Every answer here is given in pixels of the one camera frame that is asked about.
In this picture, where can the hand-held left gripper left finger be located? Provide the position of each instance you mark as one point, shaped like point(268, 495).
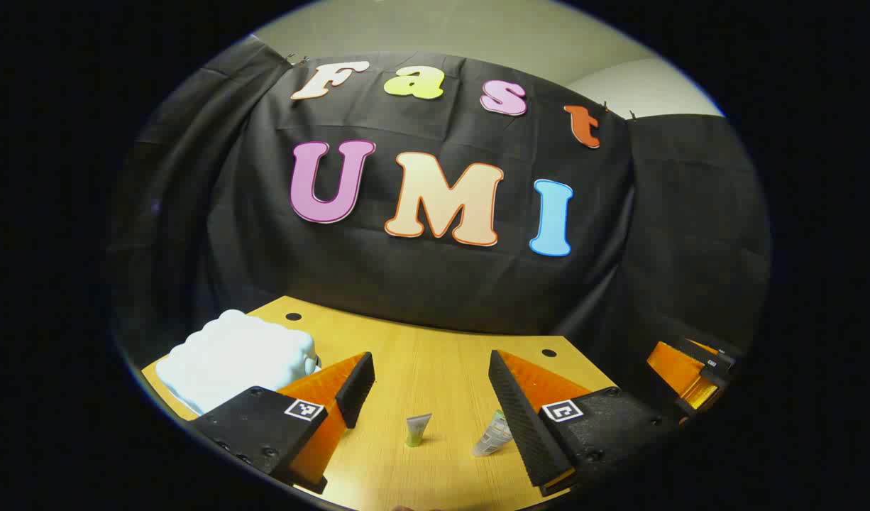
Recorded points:
point(360, 387)

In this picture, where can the white green-capped tube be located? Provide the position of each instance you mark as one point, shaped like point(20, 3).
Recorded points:
point(493, 436)

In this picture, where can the black backdrop cloth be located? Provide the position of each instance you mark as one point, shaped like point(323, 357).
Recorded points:
point(421, 284)

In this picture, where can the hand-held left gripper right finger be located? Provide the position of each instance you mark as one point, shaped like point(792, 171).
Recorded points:
point(520, 419)

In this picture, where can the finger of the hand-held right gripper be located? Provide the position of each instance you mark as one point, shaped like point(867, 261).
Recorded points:
point(680, 369)

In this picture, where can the light blue suitcase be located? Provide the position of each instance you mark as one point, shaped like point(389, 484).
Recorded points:
point(236, 358)

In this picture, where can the small grey green-capped tube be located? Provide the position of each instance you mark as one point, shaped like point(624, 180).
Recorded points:
point(417, 429)

